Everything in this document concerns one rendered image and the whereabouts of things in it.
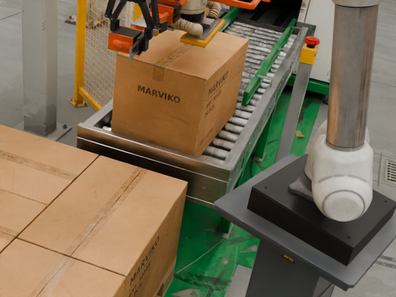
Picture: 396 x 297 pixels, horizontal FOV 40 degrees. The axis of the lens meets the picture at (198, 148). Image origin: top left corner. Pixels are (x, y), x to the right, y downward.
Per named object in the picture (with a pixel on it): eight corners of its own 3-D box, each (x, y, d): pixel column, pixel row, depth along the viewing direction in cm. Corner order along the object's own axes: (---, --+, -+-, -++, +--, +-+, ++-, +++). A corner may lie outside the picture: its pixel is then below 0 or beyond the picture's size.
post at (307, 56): (260, 214, 299) (304, 43, 249) (272, 217, 298) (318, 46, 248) (258, 221, 294) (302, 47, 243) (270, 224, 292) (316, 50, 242)
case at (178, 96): (164, 91, 289) (173, 19, 269) (234, 112, 279) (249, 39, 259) (109, 138, 239) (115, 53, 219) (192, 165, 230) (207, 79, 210)
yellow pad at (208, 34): (202, 19, 229) (204, 7, 227) (225, 23, 228) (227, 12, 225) (179, 42, 201) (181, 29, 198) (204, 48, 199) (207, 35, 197)
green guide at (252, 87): (290, 28, 421) (293, 17, 416) (303, 31, 419) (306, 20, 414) (241, 105, 286) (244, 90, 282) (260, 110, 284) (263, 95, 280)
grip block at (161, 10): (154, 13, 194) (156, -3, 191) (180, 19, 192) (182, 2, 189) (147, 19, 187) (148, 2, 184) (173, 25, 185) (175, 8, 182)
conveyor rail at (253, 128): (296, 49, 427) (302, 26, 417) (303, 50, 426) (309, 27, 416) (213, 203, 232) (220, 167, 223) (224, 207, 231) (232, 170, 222)
